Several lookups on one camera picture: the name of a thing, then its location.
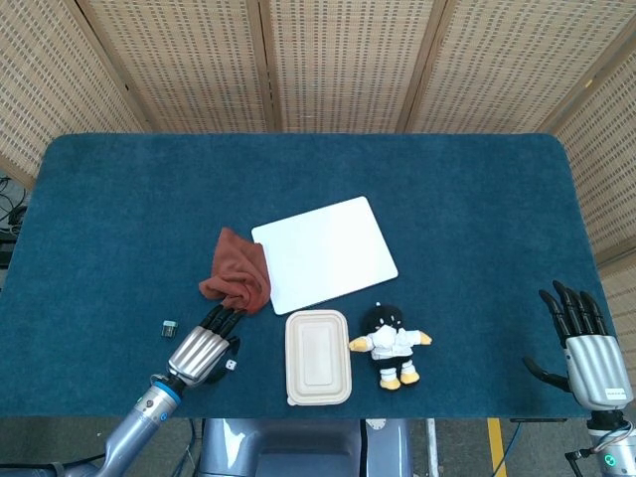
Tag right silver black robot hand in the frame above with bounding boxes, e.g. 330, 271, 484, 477
522, 280, 631, 411

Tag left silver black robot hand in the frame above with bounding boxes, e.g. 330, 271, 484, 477
165, 304, 247, 389

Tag rust red cloth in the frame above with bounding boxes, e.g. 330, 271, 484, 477
198, 227, 272, 316

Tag beige lidded food container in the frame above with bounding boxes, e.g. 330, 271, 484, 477
284, 309, 354, 407

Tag yellow floor tape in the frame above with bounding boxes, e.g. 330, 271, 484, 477
487, 417, 508, 477

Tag grey-blue robot torso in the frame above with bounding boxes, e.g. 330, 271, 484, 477
196, 417, 414, 477

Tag white rectangular board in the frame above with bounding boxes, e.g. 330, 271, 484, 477
250, 196, 399, 316

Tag black penguin plush toy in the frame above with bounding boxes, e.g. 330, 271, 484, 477
348, 301, 433, 391

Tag blue table mat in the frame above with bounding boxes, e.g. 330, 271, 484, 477
0, 131, 632, 419

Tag woven bamboo folding screen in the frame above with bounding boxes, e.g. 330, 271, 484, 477
0, 0, 636, 389

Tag black cables on floor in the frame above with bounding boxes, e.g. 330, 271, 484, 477
0, 173, 30, 267

